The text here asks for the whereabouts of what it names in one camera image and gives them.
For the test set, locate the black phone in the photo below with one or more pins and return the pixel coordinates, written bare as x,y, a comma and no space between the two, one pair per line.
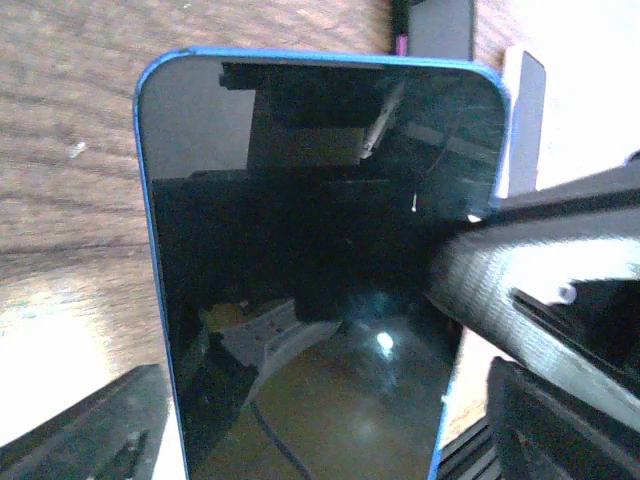
433,28
295,203

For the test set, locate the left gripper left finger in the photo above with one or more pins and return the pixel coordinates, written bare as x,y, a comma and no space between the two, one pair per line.
114,433

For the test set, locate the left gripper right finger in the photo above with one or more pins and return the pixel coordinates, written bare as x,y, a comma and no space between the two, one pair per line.
542,432

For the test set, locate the pink phone case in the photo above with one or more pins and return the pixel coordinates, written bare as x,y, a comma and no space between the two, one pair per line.
525,78

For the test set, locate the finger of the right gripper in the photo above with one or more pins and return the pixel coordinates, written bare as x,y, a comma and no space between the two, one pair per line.
606,203
568,310

